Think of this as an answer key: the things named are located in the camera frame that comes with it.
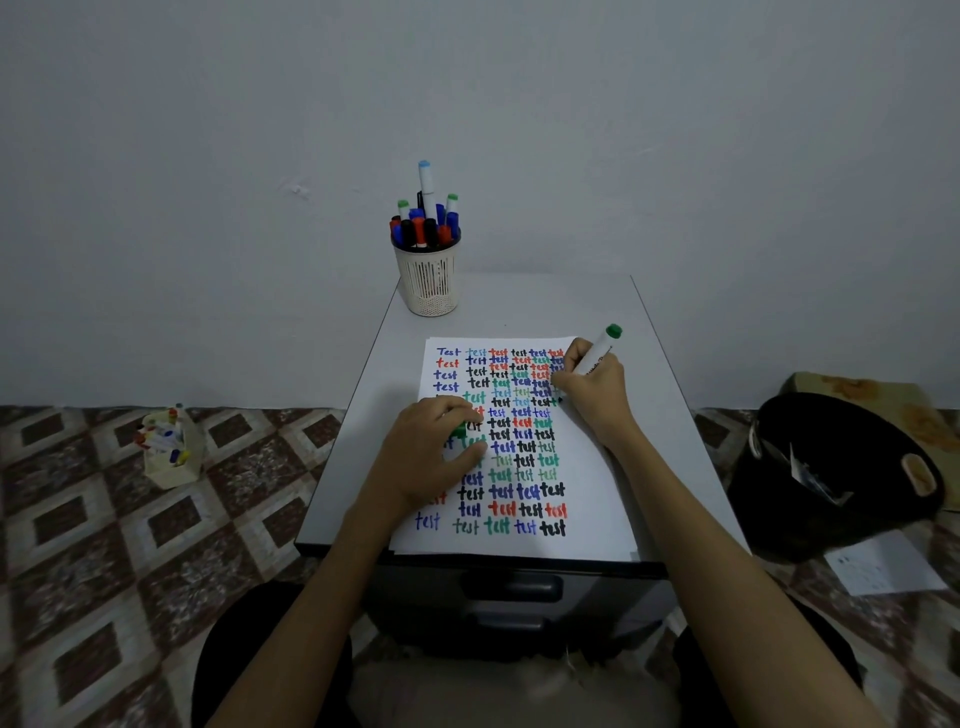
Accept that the person's left leg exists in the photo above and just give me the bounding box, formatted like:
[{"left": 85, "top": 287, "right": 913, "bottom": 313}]
[{"left": 191, "top": 581, "right": 354, "bottom": 728}]

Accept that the white paper with colored writing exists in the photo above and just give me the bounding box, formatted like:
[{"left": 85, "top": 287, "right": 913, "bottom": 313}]
[{"left": 388, "top": 335, "right": 640, "bottom": 564}]

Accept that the grey drawer cabinet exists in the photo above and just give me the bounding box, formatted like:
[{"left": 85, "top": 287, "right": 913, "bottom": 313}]
[{"left": 294, "top": 273, "right": 751, "bottom": 661}]

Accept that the beige mesh cup black rim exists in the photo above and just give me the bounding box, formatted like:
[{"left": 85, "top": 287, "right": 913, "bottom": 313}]
[{"left": 391, "top": 228, "right": 463, "bottom": 319}]

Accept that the person's left forearm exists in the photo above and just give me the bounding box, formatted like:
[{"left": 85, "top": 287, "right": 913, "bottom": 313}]
[{"left": 206, "top": 517, "right": 391, "bottom": 728}]

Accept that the person's leg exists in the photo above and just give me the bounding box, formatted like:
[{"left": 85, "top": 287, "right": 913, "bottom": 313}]
[
  {"left": 673, "top": 599, "right": 864, "bottom": 728},
  {"left": 191, "top": 581, "right": 354, "bottom": 728}
]

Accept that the small cream box of pens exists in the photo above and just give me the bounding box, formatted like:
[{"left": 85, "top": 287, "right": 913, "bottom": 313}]
[{"left": 133, "top": 404, "right": 205, "bottom": 490}]

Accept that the black plastic bucket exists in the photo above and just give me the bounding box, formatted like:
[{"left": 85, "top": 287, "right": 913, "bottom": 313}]
[{"left": 727, "top": 392, "right": 946, "bottom": 564}]

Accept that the beige fuzzy cloth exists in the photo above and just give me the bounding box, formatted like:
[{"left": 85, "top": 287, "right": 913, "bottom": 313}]
[{"left": 346, "top": 652, "right": 680, "bottom": 728}]

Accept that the person's right forearm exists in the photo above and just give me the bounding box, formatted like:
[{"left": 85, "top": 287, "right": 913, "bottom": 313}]
[{"left": 607, "top": 427, "right": 890, "bottom": 728}]

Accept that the person's left hand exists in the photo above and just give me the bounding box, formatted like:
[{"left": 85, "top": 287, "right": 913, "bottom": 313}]
[{"left": 350, "top": 395, "right": 489, "bottom": 535}]

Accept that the person's right hand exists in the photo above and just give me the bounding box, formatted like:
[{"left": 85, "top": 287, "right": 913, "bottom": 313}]
[{"left": 551, "top": 337, "right": 643, "bottom": 451}]

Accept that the white sheet with faint marks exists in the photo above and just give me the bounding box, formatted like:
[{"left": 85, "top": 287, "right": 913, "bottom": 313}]
[{"left": 823, "top": 529, "right": 950, "bottom": 598}]

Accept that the yellow floral cushion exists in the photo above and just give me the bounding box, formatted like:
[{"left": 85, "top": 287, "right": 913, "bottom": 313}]
[{"left": 779, "top": 372, "right": 960, "bottom": 511}]

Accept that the person's right leg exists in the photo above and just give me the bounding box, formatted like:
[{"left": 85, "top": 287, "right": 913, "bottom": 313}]
[{"left": 673, "top": 599, "right": 864, "bottom": 728}]

